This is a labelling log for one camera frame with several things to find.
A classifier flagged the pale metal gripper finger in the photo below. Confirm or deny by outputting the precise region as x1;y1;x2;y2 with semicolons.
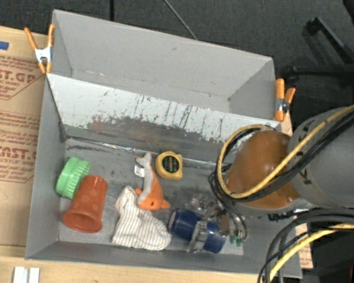
186;233;208;255
194;220;216;240

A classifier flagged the blue cylinder can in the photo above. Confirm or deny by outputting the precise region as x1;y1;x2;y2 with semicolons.
165;206;231;255

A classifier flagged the white striped cloth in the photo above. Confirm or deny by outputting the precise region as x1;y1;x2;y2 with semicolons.
108;183;179;254

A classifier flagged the orange and white toy fish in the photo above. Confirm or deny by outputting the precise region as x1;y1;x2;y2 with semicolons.
128;150;179;215

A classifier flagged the yellow tape measure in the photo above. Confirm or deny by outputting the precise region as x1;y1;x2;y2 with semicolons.
153;149;187;182

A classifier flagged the orange plastic cup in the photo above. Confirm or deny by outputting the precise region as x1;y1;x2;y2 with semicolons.
60;171;111;236

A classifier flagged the green plastic lid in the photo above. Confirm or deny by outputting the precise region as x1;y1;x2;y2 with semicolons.
53;153;93;203

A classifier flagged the grey metal bin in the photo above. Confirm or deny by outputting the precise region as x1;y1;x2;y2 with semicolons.
16;8;338;283

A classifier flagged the brown cardboard board red print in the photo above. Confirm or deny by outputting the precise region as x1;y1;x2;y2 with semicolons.
0;24;342;283

